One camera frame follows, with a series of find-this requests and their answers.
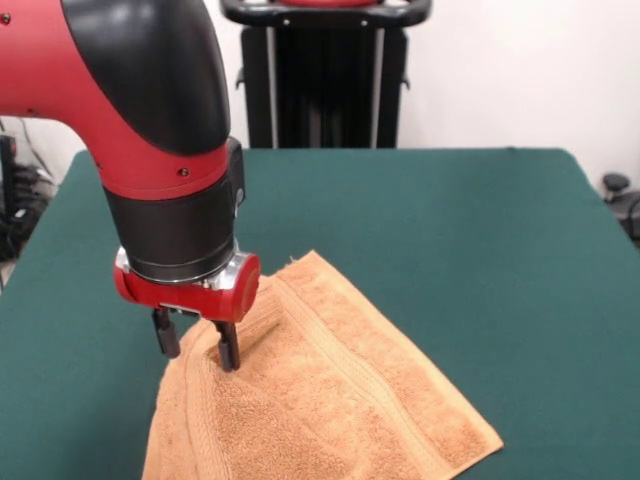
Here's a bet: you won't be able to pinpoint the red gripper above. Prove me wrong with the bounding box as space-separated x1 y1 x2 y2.
112 252 263 373

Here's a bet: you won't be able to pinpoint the orange terry towel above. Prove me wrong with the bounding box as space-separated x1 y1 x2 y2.
141 249 505 480

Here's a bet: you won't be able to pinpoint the black electronics box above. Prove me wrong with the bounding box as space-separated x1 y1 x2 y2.
0 132 20 201

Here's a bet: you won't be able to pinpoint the dark green table cloth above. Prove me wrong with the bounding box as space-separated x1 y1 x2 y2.
0 146 640 480

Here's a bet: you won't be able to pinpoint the black cable bundle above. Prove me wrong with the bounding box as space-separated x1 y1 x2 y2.
0 163 59 262

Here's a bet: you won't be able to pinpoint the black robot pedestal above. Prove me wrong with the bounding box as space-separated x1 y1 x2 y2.
218 0 432 150

